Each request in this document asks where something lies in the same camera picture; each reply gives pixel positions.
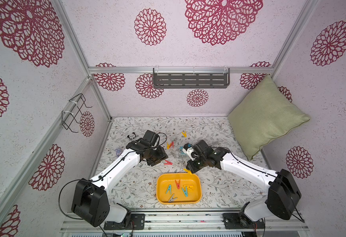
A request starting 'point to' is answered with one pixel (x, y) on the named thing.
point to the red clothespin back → (178, 185)
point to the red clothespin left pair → (172, 144)
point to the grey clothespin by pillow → (220, 126)
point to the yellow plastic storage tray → (194, 182)
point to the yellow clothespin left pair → (168, 146)
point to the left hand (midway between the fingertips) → (165, 159)
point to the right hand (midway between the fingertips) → (186, 165)
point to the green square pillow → (265, 114)
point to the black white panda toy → (131, 136)
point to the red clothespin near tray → (168, 163)
